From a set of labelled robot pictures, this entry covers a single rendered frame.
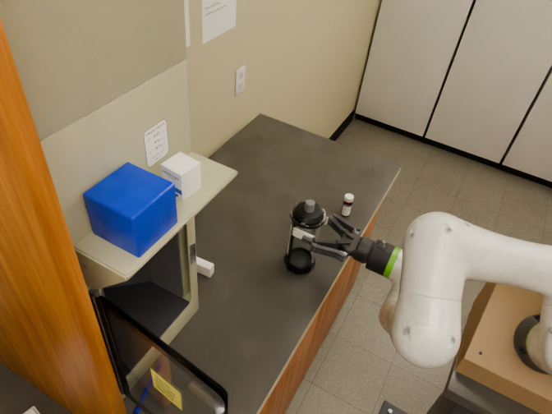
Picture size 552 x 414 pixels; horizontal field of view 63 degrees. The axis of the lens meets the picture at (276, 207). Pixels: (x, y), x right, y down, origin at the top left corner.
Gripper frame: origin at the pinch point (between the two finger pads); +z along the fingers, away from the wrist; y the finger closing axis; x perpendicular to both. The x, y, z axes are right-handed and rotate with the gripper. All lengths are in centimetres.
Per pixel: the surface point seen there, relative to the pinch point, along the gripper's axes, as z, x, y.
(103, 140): 17, -53, 54
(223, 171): 8, -39, 34
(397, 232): -17, 111, -138
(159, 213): 6, -44, 55
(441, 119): -11, 82, -248
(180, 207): 9, -39, 47
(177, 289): 21.7, 8.2, 35.5
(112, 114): 17, -56, 51
